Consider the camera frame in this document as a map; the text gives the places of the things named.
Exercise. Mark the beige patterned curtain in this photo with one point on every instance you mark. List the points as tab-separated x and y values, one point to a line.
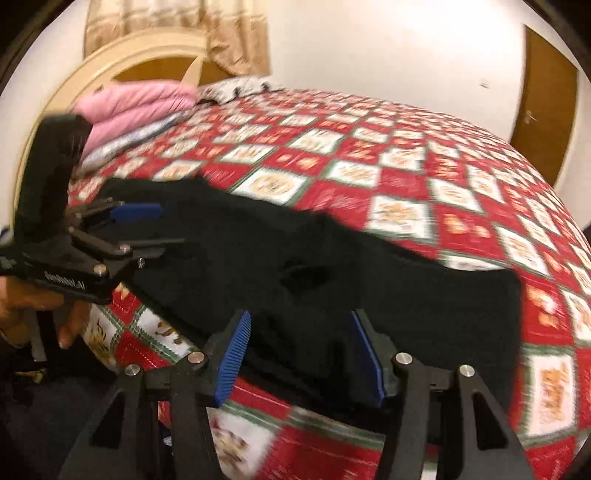
184	27

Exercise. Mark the black pants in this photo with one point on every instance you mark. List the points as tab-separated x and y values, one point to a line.
277	249

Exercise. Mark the cream wooden headboard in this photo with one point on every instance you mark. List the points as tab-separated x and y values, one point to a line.
134	55

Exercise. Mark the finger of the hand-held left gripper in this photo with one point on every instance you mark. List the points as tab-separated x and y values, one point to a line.
138	211
129	251

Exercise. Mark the pink folded blanket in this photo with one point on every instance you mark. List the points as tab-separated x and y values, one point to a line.
138	108

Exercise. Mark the grey folded blanket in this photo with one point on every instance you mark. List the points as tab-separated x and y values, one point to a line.
124	143

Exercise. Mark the person's left hand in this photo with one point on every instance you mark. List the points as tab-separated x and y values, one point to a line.
74	323

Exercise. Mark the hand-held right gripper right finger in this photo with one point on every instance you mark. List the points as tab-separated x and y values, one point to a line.
369	364

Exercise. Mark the patterned pillow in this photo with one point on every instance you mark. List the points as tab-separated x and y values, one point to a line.
235	88

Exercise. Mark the brown wooden door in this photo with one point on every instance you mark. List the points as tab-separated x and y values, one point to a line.
545	101

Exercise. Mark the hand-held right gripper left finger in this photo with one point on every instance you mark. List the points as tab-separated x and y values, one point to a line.
233	360

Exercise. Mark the red printed bedspread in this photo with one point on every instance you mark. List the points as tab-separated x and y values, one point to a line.
415	184

